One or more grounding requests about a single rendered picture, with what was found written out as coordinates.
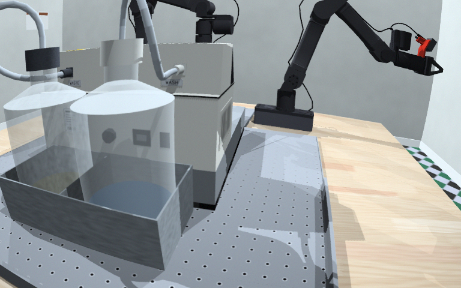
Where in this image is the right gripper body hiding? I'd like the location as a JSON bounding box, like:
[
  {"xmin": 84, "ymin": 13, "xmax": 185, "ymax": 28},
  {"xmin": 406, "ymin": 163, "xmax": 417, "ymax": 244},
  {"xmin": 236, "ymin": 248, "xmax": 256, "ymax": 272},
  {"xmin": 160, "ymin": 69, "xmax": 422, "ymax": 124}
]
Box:
[{"xmin": 195, "ymin": 34, "xmax": 212, "ymax": 43}]

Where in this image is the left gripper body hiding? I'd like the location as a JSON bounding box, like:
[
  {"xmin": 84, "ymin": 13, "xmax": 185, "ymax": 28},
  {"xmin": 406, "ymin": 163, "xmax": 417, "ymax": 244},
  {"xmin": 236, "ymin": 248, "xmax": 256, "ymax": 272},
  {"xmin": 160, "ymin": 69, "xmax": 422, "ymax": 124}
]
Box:
[{"xmin": 407, "ymin": 36, "xmax": 434, "ymax": 76}]

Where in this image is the grey flexible hose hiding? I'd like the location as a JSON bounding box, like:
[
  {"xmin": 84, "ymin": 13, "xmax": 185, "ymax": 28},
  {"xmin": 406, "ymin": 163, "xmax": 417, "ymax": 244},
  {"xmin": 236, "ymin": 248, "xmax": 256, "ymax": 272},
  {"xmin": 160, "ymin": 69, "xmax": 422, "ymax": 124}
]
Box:
[{"xmin": 119, "ymin": 0, "xmax": 178, "ymax": 80}]

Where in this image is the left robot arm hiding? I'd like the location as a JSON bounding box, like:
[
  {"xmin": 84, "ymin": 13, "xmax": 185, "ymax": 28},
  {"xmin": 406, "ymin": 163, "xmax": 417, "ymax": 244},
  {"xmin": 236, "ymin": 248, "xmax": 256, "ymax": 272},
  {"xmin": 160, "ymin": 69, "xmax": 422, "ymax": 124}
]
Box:
[{"xmin": 255, "ymin": 0, "xmax": 412, "ymax": 119}]

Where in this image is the white flexible hose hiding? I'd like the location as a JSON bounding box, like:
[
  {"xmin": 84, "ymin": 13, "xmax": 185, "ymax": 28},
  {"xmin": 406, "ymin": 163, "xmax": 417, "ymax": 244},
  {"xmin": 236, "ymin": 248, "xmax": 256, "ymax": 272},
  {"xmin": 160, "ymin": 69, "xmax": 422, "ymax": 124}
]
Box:
[{"xmin": 0, "ymin": 1, "xmax": 64, "ymax": 82}]

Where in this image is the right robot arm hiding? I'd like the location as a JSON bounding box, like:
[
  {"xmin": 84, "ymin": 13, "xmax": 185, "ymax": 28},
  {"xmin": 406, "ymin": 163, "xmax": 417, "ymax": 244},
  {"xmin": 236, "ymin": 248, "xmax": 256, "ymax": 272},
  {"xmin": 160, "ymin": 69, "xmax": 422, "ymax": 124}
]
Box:
[{"xmin": 130, "ymin": 0, "xmax": 234, "ymax": 44}]

